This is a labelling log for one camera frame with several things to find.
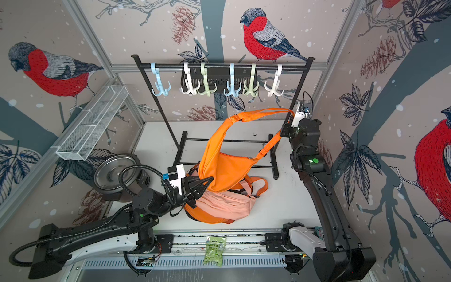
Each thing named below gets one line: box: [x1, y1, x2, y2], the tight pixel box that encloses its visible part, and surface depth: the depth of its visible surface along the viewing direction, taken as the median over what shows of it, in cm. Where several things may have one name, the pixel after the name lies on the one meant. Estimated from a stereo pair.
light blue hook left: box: [150, 62, 172, 97], surface depth 68 cm
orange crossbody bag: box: [199, 155, 264, 193], surface depth 63 cm
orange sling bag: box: [198, 108, 295, 191], surface depth 58 cm
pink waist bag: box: [196, 180, 257, 221], surface depth 74 cm
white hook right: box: [264, 64, 285, 97], surface depth 67 cm
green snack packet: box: [202, 236, 227, 267], surface depth 73 cm
